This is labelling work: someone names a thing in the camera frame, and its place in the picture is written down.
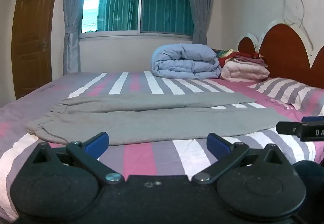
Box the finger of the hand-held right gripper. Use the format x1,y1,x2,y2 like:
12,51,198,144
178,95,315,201
276,121,302,136

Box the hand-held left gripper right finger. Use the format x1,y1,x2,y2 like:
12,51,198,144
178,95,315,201
192,133,285,186

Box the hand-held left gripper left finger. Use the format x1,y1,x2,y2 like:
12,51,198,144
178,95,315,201
32,132,125,185

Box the grey pants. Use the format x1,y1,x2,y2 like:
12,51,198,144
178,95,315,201
27,92,291,146

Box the striped pillow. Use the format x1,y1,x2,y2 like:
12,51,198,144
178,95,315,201
248,77,324,111

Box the bed with striped sheet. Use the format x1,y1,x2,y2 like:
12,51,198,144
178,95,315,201
0,71,324,224

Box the folded pink blanket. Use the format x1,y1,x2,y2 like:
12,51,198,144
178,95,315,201
220,60,270,82

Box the red wooden headboard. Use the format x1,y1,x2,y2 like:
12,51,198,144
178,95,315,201
238,24,324,89

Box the folded light blue duvet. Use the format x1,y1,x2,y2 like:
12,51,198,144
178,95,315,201
151,43,222,80

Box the pile of colourful clothes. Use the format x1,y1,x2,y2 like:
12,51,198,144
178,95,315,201
211,48,268,67

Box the brown wooden door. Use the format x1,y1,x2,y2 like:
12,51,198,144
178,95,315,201
11,0,64,101

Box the grey curtain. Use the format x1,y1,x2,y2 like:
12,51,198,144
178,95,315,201
62,0,95,75
184,0,218,46

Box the metal door handle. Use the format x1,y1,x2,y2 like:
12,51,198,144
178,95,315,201
37,39,48,54

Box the white wall cable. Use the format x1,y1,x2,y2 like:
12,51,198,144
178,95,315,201
281,0,315,53

